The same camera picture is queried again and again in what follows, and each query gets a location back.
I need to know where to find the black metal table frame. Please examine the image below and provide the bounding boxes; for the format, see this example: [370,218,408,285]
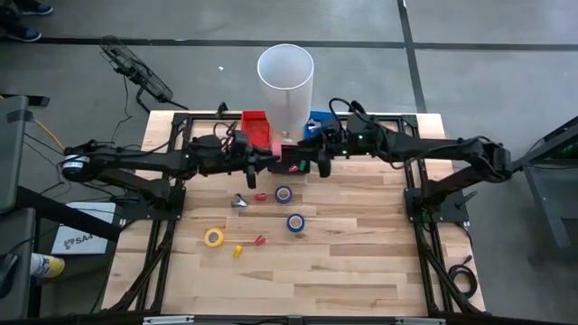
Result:
[102,111,487,317]

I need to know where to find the purple tape roll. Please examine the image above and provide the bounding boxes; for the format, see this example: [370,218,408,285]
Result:
[274,185,294,205]

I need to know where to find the white printed box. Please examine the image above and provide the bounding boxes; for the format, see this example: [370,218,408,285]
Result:
[50,201,117,256]

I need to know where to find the person's blue shoe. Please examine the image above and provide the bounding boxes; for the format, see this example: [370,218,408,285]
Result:
[0,23,43,42]
[18,1,53,17]

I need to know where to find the black wire floor fan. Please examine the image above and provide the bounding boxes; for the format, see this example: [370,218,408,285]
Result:
[98,34,190,114]

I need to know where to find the grey metal side table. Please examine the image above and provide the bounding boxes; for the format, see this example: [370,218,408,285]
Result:
[509,115,578,264]
[0,93,124,322]

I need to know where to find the black coiled cable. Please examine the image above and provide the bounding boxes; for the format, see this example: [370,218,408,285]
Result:
[447,255,479,300]

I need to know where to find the blue plastic basket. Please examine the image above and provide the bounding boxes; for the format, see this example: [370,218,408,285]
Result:
[303,110,338,139]

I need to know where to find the black plastic basket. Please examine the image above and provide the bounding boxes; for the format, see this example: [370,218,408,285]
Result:
[266,155,311,175]

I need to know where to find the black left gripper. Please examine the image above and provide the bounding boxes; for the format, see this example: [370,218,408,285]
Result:
[223,130,280,175]

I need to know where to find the red plastic basket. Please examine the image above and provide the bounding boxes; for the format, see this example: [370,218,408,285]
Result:
[240,110,272,150]

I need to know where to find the yellow extension cable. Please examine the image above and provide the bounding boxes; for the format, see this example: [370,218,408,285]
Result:
[0,93,67,153]

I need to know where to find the black floor cable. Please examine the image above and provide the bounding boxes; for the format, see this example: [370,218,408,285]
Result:
[20,74,144,190]

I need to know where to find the yellow tape roll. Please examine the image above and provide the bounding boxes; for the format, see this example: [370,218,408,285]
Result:
[203,227,226,248]

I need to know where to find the white cylindrical tube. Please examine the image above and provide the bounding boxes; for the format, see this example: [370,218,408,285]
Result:
[256,42,315,146]

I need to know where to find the yellow white spray can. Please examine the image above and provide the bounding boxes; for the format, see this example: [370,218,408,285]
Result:
[29,252,66,279]

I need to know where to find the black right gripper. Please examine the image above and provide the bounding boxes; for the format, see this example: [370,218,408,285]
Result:
[282,115,378,159]

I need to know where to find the blue tape roll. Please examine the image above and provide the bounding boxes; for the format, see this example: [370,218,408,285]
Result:
[285,213,306,234]

